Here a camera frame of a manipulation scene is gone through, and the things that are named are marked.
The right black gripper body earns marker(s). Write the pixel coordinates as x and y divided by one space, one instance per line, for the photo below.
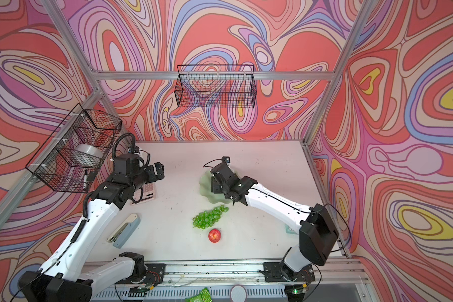
218 188

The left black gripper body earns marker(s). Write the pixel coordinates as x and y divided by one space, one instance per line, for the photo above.
146 175

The green grape bunch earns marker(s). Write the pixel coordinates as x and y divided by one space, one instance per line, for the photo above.
209 218

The red fake apple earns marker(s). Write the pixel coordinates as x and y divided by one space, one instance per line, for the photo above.
214 235

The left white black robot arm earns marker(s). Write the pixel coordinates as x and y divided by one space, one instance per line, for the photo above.
60 277

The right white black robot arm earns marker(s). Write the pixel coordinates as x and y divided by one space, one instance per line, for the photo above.
316 229

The light green scalloped fruit bowl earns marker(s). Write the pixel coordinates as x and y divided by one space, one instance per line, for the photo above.
205 190

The pink white calculator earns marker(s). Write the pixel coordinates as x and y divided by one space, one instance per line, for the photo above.
145 194

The white tape roll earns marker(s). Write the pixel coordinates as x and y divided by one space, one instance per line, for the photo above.
89 150

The black marker pen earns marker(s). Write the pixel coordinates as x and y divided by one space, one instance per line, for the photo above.
85 180

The grey blue stapler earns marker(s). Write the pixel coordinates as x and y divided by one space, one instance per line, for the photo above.
121 235

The small teal alarm clock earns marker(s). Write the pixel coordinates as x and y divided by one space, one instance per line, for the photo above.
289 230

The white round disc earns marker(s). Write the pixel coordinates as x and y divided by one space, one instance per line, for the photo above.
238 294

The green snack packet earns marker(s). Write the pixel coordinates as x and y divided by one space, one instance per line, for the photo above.
203 296

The black wire basket left wall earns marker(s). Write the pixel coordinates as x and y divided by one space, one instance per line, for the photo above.
58 165

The black wire basket wall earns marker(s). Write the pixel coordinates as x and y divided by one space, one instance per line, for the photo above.
215 86
58 165

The black wire basket back wall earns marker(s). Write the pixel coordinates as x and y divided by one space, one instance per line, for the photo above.
215 86

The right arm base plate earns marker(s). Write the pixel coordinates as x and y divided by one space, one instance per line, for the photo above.
275 272

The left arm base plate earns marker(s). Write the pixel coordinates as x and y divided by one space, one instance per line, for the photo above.
154 274

